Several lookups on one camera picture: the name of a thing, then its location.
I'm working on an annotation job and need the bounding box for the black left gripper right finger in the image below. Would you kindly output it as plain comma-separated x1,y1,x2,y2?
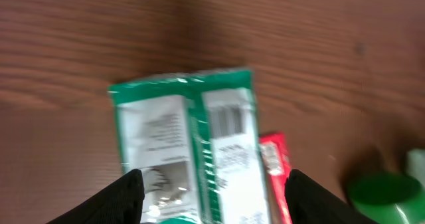
285,169,377,224

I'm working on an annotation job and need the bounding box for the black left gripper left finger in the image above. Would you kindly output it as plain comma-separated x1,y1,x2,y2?
48,169,145,224

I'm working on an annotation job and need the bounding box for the red snack package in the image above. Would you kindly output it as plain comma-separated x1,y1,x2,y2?
260,132,292,224

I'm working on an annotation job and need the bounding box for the green lid jar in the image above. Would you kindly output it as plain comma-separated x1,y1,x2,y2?
347,173,424,224

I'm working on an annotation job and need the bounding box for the green white wipes pack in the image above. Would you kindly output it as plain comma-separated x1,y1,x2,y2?
406,149,425,186

